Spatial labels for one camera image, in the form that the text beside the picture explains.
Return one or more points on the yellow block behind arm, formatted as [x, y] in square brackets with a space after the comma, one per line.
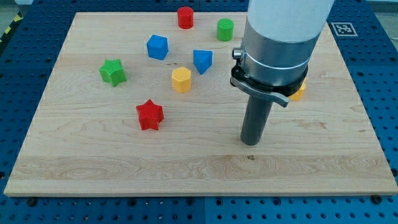
[299, 93]

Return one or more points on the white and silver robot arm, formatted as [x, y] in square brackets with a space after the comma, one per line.
[278, 41]

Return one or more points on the blue triangle block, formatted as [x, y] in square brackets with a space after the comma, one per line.
[202, 60]

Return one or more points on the yellow hexagon block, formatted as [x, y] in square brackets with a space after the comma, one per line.
[181, 79]

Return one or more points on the red star block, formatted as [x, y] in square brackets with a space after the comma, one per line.
[150, 115]

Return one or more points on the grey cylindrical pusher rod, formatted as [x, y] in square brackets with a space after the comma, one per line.
[255, 119]

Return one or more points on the wooden board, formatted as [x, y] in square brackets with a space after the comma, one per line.
[85, 139]

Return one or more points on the blue cube block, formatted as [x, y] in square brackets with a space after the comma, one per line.
[157, 47]

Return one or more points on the green cylinder block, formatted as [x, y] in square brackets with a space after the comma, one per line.
[225, 28]

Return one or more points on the green star block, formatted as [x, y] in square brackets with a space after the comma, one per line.
[112, 72]

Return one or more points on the red cylinder block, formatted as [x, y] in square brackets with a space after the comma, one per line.
[185, 17]

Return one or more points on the white fiducial marker tag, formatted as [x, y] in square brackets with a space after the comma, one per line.
[344, 29]

